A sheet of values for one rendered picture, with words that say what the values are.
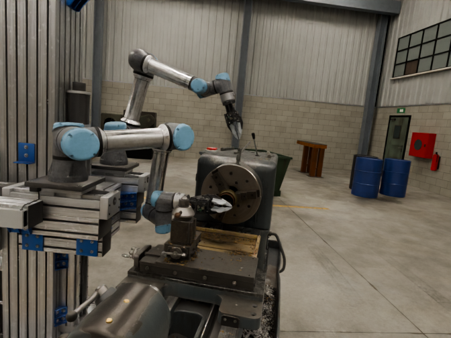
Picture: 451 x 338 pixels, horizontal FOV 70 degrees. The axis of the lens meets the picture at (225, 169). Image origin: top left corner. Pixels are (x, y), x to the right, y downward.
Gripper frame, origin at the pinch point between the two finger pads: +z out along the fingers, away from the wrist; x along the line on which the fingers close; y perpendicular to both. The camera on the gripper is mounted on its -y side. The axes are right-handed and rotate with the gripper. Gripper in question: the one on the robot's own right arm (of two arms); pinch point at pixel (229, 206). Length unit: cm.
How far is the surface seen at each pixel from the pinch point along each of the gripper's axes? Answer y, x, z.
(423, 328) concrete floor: -114, -111, 142
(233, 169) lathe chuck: -22.8, 13.1, -2.6
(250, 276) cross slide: 41.2, -10.5, 14.8
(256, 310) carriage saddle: 49, -17, 18
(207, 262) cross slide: 36.3, -10.4, -0.8
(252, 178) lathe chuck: -22.7, 9.6, 7.4
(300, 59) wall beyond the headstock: -1094, 257, 53
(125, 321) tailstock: 97, 8, -1
